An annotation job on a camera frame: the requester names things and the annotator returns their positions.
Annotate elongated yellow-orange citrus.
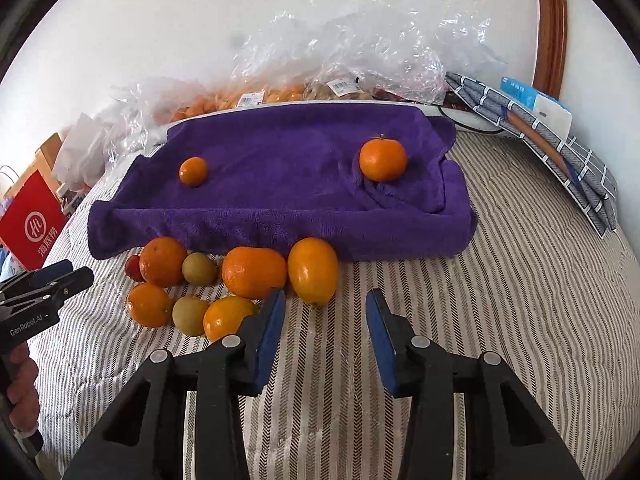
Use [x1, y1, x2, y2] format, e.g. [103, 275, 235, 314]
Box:
[288, 237, 340, 306]

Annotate small stemmed tangerine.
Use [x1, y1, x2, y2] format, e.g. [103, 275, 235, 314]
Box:
[359, 136, 408, 182]

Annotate left hand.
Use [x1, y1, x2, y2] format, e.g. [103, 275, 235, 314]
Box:
[6, 342, 40, 432]

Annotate red paper bag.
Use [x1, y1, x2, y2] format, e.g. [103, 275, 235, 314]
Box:
[0, 171, 67, 271]

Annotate red apple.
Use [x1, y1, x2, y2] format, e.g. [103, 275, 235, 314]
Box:
[125, 254, 144, 283]

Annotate front middle orange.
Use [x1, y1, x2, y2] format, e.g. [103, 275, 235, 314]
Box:
[127, 283, 174, 328]

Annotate large orange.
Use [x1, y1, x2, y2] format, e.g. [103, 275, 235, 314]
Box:
[140, 236, 188, 288]

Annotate wooden side table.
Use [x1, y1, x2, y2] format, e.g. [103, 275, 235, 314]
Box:
[1, 132, 62, 200]

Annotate white plastic bag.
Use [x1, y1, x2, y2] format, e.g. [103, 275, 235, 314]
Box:
[52, 113, 122, 192]

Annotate lower green kiwi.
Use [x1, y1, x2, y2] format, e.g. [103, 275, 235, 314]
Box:
[172, 296, 209, 337]

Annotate green kiwi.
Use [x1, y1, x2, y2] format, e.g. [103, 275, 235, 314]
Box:
[182, 252, 218, 286]
[172, 296, 209, 337]

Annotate right lower orange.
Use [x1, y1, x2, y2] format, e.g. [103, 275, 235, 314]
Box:
[203, 296, 257, 342]

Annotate upper green kiwi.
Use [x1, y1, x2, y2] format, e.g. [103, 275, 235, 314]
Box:
[182, 252, 218, 286]

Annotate wide orange beside citrus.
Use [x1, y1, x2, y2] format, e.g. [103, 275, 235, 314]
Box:
[221, 246, 288, 299]

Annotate purple towel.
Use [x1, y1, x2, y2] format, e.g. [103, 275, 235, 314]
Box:
[88, 102, 477, 262]

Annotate blue plaid folded cloth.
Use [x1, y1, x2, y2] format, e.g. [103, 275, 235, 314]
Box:
[446, 72, 618, 235]

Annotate blue white tissue box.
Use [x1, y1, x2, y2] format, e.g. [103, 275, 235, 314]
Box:
[500, 77, 573, 140]

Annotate clear plastic fruit bags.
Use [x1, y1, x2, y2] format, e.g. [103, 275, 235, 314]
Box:
[96, 0, 506, 159]

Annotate brown wooden frame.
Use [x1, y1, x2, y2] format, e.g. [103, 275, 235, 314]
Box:
[533, 0, 567, 99]

